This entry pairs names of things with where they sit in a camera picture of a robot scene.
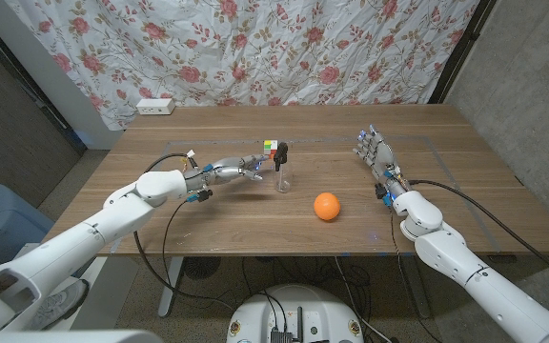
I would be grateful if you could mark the white platform with blue pads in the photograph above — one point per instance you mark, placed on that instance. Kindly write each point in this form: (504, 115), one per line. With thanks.
(107, 286)

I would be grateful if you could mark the white table leg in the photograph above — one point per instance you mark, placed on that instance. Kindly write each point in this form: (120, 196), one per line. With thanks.
(169, 290)

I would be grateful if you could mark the grey tape outline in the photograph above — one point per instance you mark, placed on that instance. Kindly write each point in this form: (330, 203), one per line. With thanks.
(331, 141)

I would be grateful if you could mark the white robot torso edge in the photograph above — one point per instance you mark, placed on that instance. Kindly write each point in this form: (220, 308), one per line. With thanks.
(65, 337)

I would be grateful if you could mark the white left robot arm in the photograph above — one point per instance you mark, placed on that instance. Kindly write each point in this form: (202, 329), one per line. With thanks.
(65, 248)

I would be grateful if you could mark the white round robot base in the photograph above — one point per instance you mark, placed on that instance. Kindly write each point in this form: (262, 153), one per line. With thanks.
(296, 309)

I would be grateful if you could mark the black backdrop stand pole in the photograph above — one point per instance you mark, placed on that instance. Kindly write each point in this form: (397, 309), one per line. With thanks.
(461, 51)

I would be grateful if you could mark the grey sneaker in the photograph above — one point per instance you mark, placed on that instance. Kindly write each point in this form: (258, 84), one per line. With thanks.
(60, 302)

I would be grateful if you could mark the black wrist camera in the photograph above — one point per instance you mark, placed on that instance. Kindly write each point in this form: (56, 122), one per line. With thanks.
(204, 195)
(381, 193)

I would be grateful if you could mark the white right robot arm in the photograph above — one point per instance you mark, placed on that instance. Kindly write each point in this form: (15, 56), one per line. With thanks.
(470, 271)

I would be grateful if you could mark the clear plastic spray bottle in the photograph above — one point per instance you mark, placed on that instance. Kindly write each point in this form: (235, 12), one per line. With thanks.
(283, 183)

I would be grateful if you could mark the multicoloured Rubik's cube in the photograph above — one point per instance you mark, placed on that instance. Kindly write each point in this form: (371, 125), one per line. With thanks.
(269, 146)

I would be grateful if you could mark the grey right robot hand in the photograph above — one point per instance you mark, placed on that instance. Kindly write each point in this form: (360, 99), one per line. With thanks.
(381, 157)

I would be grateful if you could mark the black wall edge strip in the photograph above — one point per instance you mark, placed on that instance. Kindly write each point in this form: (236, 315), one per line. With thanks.
(55, 114)

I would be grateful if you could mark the orange ball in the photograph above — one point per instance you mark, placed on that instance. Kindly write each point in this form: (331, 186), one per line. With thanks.
(327, 206)

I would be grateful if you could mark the grey table leg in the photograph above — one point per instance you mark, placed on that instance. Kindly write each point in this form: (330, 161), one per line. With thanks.
(417, 290)

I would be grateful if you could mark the floral print backdrop cloth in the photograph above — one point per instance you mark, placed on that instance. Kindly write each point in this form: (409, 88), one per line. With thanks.
(255, 47)

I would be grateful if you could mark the white power strip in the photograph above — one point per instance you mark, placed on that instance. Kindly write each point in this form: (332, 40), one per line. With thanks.
(155, 106)

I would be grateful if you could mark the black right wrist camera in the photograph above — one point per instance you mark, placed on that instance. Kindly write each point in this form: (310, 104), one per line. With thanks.
(381, 193)

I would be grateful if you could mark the black spray trigger top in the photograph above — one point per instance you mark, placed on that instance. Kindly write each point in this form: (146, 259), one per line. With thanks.
(280, 152)

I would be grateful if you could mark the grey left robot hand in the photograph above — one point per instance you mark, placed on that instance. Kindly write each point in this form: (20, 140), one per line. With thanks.
(227, 170)

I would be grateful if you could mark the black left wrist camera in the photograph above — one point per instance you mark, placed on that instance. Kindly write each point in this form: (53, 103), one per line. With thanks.
(204, 195)

